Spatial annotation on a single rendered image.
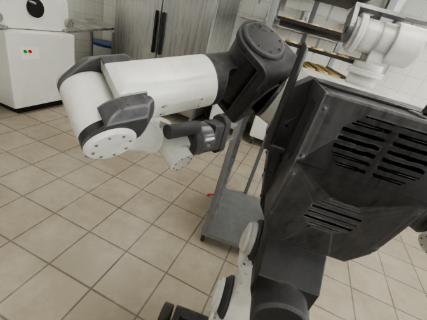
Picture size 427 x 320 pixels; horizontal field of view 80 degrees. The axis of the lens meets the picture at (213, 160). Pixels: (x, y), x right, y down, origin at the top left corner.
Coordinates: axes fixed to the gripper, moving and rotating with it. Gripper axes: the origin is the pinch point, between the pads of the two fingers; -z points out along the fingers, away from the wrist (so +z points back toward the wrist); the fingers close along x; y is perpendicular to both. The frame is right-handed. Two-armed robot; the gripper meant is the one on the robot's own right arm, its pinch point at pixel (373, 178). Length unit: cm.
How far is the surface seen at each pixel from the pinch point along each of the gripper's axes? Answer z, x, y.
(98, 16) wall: -496, -17, 100
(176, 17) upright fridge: -311, 19, 4
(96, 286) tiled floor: -52, -114, 75
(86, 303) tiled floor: -43, -114, 80
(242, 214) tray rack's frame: -87, -98, -28
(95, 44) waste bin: -435, -53, 100
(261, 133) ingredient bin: -239, -90, -124
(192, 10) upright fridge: -299, 31, -11
